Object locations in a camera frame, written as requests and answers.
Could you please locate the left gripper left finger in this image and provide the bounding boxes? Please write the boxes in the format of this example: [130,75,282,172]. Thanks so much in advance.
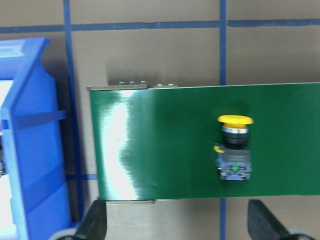
[74,199,107,240]

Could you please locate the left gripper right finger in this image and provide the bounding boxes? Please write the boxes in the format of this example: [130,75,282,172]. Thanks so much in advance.
[247,199,291,240]

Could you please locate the left blue plastic bin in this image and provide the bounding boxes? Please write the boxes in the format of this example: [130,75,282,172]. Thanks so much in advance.
[0,37,71,240]

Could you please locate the green conveyor belt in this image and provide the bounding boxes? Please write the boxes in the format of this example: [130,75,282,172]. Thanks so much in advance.
[89,83,320,201]

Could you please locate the yellow push button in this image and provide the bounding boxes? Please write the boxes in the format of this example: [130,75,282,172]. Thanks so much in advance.
[213,114,254,181]

